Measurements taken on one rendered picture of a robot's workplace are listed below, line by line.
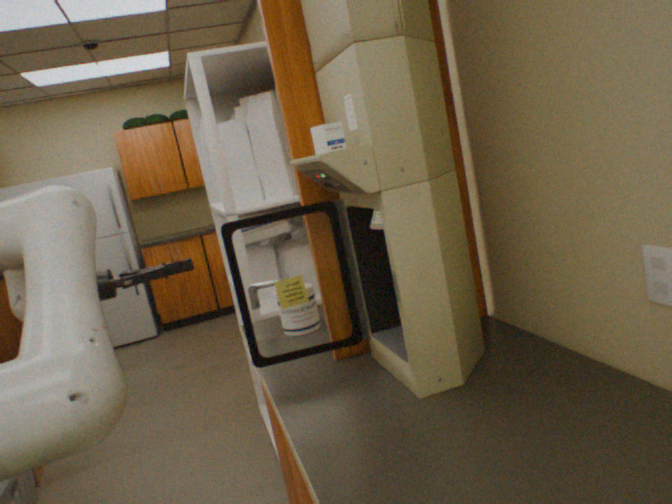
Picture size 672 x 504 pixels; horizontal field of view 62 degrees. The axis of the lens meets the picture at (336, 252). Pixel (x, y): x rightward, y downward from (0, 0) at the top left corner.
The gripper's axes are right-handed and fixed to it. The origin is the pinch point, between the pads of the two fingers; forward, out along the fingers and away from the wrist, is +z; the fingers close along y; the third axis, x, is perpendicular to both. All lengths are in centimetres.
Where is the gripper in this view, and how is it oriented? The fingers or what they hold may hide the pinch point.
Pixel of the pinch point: (179, 266)
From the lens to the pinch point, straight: 149.4
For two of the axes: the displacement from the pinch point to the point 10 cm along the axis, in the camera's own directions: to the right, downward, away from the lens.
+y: -2.8, -1.1, 9.6
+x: 2.0, 9.7, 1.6
